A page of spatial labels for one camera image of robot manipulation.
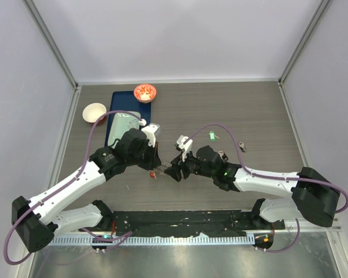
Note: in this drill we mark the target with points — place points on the blue tray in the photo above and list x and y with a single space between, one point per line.
125 101

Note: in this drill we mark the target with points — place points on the black-head key far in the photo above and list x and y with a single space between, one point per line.
242 146

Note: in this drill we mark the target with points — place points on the red patterned bowl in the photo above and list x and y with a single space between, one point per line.
145 93

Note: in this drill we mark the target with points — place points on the green key tag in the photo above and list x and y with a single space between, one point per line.
213 136

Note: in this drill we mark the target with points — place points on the slotted cable duct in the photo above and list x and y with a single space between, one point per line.
202 239

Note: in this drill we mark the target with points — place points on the light green rectangular plate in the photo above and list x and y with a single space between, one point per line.
120 124

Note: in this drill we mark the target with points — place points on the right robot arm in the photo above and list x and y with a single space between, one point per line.
304 194

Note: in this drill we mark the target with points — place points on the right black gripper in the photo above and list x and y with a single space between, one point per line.
177 165

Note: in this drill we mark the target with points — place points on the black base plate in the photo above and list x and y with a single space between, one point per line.
213 223

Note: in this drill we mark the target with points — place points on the metal disc key organizer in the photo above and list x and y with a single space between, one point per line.
163 169

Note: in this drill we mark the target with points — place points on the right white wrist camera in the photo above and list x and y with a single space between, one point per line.
183 144

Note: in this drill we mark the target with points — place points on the white and red bowl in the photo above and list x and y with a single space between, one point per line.
93 112

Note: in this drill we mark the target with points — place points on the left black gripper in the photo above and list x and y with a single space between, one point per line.
154 160

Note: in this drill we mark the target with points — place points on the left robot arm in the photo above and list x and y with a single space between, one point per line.
38 220

